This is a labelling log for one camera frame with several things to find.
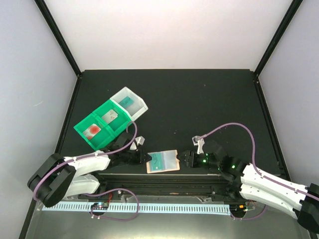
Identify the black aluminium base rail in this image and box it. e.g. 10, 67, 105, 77
93, 173, 246, 203

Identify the right black frame post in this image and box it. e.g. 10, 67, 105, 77
254, 0, 303, 77

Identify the tan card holder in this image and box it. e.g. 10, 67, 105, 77
146, 150, 180, 174

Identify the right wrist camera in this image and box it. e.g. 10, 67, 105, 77
192, 136, 205, 154

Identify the controller board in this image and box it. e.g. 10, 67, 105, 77
229, 203, 256, 212
90, 202, 109, 210

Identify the red dot card in bin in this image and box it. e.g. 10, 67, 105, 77
83, 123, 101, 140

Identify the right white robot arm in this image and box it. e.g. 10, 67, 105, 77
177, 140, 319, 234

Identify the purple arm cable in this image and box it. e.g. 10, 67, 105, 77
32, 121, 138, 202
199, 121, 319, 202

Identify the green bin near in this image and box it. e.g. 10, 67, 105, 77
74, 113, 115, 150

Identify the white slotted cable duct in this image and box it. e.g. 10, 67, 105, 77
42, 202, 231, 216

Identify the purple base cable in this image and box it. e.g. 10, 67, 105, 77
230, 205, 267, 222
82, 188, 140, 222

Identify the green bin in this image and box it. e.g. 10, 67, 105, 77
74, 113, 115, 150
93, 100, 131, 137

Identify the right controller board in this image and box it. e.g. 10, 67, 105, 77
229, 203, 256, 212

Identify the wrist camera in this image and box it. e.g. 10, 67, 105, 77
130, 136, 145, 151
192, 136, 205, 154

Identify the teal VIP credit card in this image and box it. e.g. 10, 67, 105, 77
149, 152, 165, 172

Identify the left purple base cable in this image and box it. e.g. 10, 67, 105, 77
82, 188, 140, 222

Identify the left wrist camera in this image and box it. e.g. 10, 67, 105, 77
130, 136, 145, 151

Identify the left controller board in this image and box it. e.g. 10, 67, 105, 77
90, 202, 109, 210

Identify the teal card in bin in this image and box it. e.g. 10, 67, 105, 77
119, 96, 134, 109

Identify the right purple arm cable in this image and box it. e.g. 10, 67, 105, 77
199, 121, 319, 202

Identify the floral card in bin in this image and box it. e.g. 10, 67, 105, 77
102, 109, 118, 124

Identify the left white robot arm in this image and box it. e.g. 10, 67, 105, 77
27, 132, 152, 207

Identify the green bin middle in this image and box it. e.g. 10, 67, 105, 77
93, 100, 131, 137

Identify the left black frame post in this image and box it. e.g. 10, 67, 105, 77
34, 0, 81, 77

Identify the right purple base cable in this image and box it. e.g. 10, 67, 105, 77
230, 205, 267, 222

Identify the white translucent bin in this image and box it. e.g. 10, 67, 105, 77
110, 87, 149, 121

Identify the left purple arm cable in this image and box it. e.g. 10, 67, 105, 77
32, 121, 138, 202

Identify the black frame post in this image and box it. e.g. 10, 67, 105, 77
34, 0, 81, 77
254, 0, 303, 77

